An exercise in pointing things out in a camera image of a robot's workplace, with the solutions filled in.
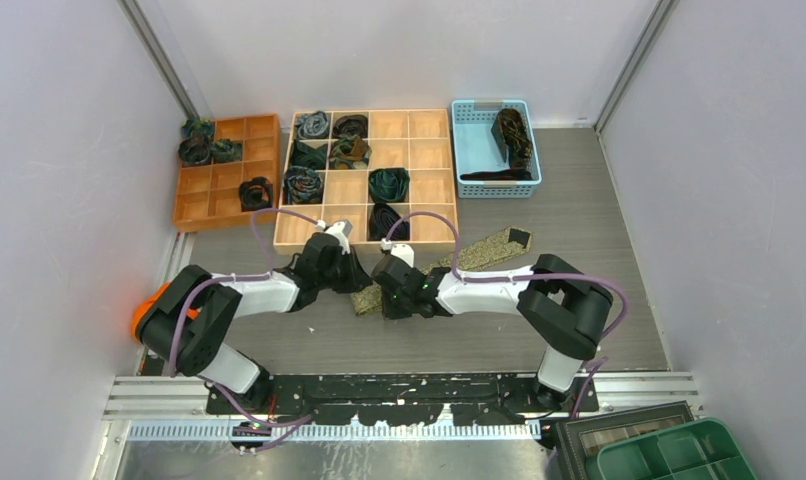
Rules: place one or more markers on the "rolled blue multicolour tie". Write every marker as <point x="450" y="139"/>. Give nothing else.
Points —
<point x="302" y="186"/>

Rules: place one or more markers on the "orange cloth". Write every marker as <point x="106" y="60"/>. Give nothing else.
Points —
<point x="154" y="321"/>

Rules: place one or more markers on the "rolled dark navy tie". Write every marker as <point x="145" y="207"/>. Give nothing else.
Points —
<point x="381" y="218"/>

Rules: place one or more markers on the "rolled dark brown tie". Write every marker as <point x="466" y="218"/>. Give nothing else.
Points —
<point x="350" y="125"/>

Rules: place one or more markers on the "dark framed box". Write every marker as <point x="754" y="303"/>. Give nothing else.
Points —
<point x="574" y="444"/>

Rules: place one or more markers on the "rolled dark striped tie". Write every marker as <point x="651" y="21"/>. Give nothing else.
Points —
<point x="194" y="151"/>

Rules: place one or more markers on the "rolled green patterned tie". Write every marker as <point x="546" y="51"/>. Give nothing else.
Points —
<point x="226" y="151"/>

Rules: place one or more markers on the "rolled teal tie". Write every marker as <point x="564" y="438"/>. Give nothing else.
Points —
<point x="198" y="127"/>

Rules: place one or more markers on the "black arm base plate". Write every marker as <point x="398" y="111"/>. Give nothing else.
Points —
<point x="472" y="399"/>

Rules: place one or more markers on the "navy red striped tie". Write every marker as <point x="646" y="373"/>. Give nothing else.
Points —
<point x="511" y="174"/>

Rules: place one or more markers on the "rolled green orange tie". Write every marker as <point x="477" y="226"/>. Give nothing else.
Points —
<point x="349" y="153"/>

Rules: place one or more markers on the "brown orange patterned tie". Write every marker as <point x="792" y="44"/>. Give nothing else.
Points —
<point x="511" y="137"/>

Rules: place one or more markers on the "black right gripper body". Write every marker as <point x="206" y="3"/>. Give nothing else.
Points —
<point x="396" y="306"/>

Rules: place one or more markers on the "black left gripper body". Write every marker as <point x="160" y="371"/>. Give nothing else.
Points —
<point x="342" y="276"/>

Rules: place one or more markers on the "rolled dark green tie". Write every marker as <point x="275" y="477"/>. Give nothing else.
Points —
<point x="309" y="154"/>

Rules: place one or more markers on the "orange wooden compartment tray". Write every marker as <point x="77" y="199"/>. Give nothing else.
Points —
<point x="206" y="197"/>

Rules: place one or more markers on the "aluminium frame rail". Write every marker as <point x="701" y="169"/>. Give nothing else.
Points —
<point x="162" y="408"/>

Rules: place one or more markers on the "light blue plastic basket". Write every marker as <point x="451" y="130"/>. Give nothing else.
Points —
<point x="475" y="150"/>

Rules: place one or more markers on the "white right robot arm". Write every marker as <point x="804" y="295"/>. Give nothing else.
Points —
<point x="567" y="308"/>

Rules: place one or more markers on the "rolled black orange tie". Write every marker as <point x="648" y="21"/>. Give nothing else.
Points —
<point x="255" y="194"/>

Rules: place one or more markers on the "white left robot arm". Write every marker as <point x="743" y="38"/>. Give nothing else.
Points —
<point x="189" y="317"/>

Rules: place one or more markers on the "rolled grey blue tie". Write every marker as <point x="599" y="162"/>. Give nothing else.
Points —
<point x="312" y="126"/>

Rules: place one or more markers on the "green plastic organizer bin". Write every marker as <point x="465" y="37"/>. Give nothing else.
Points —
<point x="701" y="449"/>

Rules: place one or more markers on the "green floral patterned tie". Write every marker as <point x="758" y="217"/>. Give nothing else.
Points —
<point x="497" y="248"/>

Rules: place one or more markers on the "light wooden compartment tray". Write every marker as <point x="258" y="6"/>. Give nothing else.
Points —
<point x="415" y="139"/>

